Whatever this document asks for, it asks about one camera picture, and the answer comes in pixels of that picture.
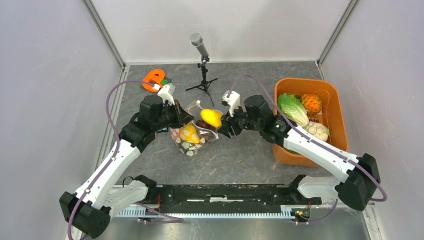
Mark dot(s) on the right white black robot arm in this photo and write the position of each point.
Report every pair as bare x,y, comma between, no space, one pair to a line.
354,178

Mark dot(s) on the silver microphone on tripod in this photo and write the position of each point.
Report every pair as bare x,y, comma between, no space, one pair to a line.
196,40

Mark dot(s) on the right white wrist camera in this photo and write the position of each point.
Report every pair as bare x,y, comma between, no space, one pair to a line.
232,99

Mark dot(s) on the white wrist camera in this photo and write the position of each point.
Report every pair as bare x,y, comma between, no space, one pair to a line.
232,99
166,93

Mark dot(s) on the orange plastic food bin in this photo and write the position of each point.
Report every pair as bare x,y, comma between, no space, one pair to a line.
331,117

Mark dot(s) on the clear dotted zip top bag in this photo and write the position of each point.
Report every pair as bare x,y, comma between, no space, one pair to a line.
200,131

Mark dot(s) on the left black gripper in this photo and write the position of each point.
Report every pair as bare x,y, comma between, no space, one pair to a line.
182,116

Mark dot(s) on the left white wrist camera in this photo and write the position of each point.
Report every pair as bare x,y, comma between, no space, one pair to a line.
166,93

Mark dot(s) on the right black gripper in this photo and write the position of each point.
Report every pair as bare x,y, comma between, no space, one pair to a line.
226,129

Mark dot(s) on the pale green cabbage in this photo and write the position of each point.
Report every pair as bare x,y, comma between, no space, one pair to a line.
318,130

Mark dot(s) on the green block on dark plate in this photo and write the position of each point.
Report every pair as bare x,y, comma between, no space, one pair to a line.
165,81

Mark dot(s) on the green lettuce leaf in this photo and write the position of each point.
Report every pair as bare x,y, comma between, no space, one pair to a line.
293,109

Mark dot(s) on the purple grape bunch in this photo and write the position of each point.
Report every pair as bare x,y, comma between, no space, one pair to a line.
204,125

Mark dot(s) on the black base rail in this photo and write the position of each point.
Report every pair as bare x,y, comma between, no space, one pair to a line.
234,198

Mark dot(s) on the yellow mango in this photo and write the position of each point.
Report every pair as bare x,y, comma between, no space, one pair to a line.
212,117

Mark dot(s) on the small yellow pineapple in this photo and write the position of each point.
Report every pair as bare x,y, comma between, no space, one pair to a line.
312,103

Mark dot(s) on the white cable duct strip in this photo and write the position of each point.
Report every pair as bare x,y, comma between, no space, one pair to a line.
136,211

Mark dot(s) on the yellow lemon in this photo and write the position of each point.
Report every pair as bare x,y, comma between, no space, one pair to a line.
189,133

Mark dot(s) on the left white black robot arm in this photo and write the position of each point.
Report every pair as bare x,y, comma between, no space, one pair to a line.
91,207

